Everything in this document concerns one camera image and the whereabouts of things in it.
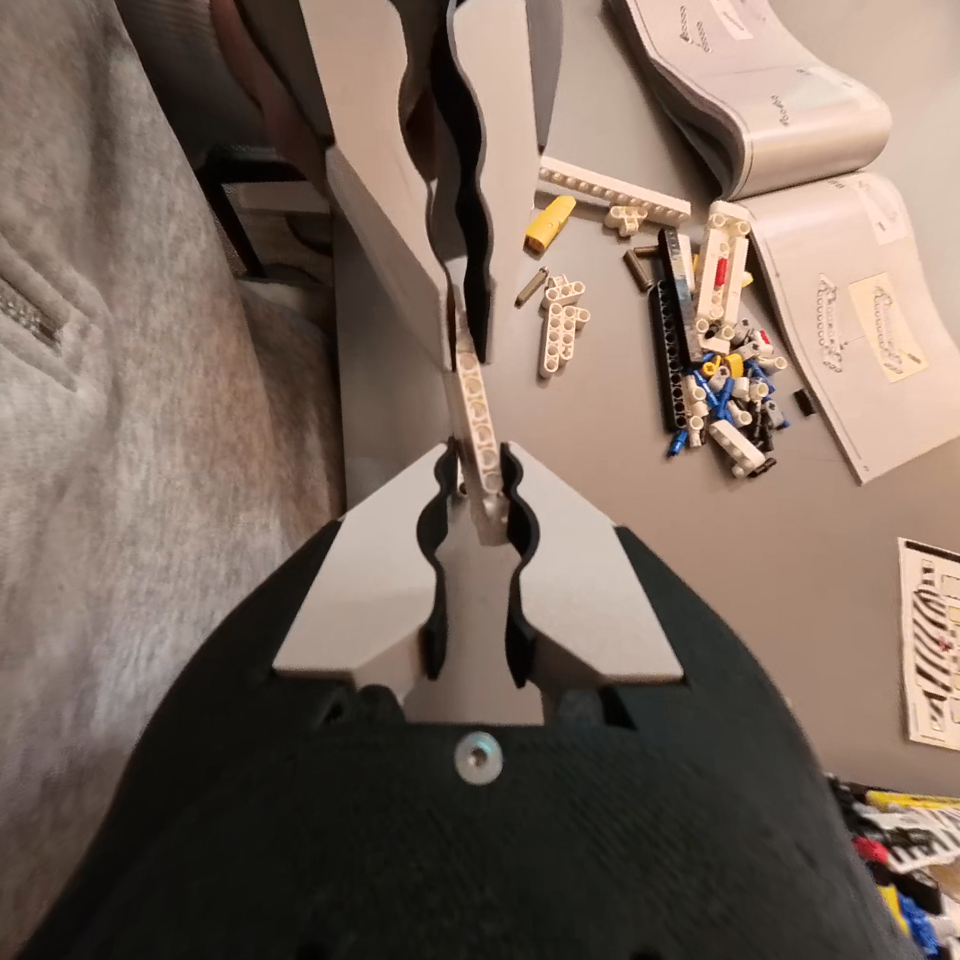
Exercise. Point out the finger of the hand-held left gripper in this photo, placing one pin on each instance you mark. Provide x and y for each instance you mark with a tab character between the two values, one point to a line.
367	112
517	97

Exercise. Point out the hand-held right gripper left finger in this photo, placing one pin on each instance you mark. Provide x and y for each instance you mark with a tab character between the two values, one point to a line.
360	592

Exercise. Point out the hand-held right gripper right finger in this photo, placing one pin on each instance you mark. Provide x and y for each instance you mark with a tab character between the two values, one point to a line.
600	600

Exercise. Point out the white lego beam black pins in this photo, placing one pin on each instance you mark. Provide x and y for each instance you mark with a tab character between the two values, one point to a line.
480	420

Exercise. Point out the long white lego beam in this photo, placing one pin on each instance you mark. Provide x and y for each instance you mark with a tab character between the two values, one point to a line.
600	187

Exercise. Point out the yellow lego panel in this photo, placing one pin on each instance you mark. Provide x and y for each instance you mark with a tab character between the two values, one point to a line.
547	225

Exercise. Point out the white lego connector piece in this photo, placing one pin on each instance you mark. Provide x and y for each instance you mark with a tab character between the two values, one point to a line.
626	219

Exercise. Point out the white angled lego liftarm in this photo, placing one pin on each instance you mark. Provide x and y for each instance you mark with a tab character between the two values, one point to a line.
564	291
559	337

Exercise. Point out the pile of small lego pieces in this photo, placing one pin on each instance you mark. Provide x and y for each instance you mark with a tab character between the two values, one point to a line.
735	390

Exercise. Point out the long black lego beam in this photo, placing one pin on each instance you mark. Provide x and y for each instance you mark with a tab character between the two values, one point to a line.
667	352

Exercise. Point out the small black lego connector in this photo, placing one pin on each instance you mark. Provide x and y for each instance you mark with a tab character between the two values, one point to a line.
805	403

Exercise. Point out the zebra striped lego vehicle model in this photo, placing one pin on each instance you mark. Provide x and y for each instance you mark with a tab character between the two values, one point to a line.
907	840

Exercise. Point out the zebra striped sticker sheet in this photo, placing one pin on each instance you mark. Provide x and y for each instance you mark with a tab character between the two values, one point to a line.
934	645

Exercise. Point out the grey instruction booklet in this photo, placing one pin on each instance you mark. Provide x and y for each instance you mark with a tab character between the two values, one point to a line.
825	300

